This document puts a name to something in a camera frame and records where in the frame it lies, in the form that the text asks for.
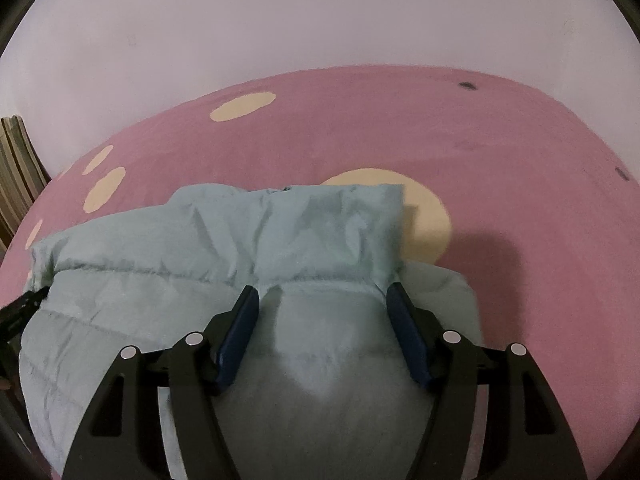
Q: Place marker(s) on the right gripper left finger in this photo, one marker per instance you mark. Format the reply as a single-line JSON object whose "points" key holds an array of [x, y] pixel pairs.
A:
{"points": [[228, 334]]}

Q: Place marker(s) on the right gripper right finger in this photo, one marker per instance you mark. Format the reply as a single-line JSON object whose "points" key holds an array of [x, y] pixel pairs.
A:
{"points": [[417, 331]]}

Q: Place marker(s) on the light blue puffer jacket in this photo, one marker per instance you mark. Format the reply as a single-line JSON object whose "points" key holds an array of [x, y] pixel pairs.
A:
{"points": [[323, 391]]}

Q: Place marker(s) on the striped headboard cushion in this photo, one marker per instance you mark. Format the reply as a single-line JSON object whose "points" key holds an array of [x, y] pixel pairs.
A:
{"points": [[22, 177]]}

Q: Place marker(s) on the pink dotted bed sheet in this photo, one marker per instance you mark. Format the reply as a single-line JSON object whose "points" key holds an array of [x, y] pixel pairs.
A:
{"points": [[538, 212]]}

